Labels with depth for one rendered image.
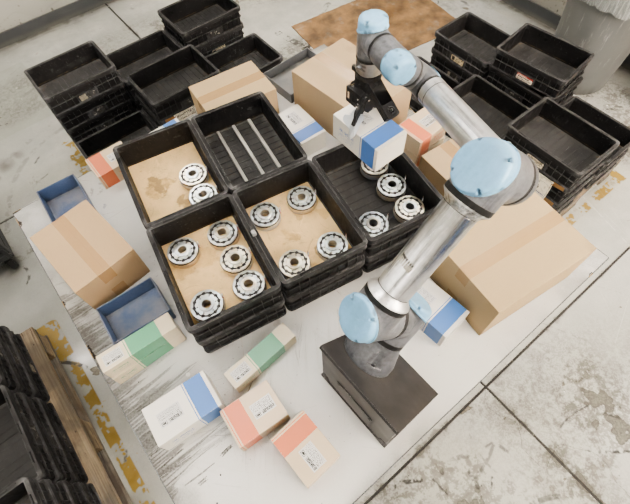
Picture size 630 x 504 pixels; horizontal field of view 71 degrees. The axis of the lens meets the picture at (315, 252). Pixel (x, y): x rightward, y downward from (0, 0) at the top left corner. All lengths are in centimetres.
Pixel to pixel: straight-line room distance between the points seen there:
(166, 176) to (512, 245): 123
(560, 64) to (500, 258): 164
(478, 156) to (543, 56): 205
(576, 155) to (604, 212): 63
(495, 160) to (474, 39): 229
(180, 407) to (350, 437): 50
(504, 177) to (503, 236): 65
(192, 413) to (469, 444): 127
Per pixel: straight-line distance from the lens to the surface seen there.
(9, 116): 380
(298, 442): 134
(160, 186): 174
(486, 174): 88
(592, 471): 238
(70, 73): 301
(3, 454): 210
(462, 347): 153
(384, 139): 135
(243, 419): 137
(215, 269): 148
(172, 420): 140
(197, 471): 145
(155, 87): 271
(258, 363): 141
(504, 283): 143
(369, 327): 99
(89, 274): 159
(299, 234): 150
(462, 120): 112
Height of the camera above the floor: 210
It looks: 60 degrees down
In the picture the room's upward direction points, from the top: 4 degrees counter-clockwise
